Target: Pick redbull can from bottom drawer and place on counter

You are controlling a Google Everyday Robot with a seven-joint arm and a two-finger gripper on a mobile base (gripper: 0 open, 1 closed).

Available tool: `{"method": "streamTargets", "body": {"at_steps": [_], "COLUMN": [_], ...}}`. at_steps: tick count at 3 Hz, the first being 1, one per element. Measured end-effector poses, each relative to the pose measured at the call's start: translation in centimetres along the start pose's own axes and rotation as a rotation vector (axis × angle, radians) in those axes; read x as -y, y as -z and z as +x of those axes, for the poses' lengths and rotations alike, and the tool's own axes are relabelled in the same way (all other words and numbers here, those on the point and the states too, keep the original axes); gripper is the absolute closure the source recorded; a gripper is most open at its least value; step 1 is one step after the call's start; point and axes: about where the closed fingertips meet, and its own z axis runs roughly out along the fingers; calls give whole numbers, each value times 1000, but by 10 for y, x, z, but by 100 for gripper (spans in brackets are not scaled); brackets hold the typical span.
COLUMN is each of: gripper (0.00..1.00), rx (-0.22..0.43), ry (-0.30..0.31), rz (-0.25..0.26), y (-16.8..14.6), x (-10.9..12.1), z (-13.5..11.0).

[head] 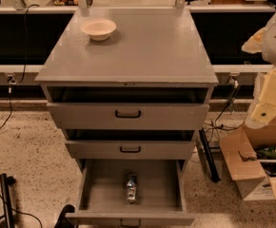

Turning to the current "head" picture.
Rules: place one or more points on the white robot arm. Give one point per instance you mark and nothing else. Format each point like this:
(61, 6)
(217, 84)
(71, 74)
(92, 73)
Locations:
(269, 49)

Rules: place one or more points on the grey drawer cabinet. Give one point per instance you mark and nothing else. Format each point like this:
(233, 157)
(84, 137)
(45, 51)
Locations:
(149, 48)

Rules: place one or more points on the grey middle drawer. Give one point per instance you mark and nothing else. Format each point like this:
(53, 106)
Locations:
(131, 144)

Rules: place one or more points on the grey drawer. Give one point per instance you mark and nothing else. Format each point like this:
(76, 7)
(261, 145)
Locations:
(131, 144)
(103, 194)
(125, 108)

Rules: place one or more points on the grey top drawer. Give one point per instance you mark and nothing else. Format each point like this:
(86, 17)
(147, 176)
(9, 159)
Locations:
(125, 108)

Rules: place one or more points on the grey bottom drawer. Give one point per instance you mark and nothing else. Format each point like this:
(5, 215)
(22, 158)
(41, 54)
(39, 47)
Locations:
(103, 194)

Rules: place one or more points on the cardboard box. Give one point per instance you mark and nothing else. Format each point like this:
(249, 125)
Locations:
(238, 149)

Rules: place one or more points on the black bar beside cabinet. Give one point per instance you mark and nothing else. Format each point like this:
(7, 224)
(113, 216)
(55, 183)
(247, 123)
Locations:
(214, 176)

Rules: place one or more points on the white bowl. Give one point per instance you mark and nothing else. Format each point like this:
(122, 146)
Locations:
(98, 29)

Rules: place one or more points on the black stand lower left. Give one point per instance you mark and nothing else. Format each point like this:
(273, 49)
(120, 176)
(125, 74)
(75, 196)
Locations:
(8, 211)

